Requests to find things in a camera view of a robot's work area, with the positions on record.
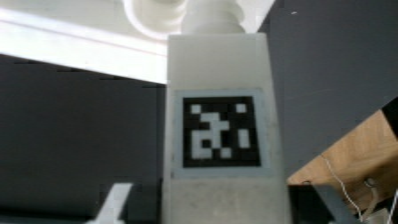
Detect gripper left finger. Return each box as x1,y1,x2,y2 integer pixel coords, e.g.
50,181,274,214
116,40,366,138
86,182,157,224

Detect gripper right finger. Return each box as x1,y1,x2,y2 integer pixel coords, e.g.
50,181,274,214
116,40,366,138
288,185,361,224

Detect white leg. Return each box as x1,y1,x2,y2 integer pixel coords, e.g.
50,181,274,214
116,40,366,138
162,0,292,224

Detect white square tabletop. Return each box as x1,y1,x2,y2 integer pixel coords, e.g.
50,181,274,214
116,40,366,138
0,0,276,90

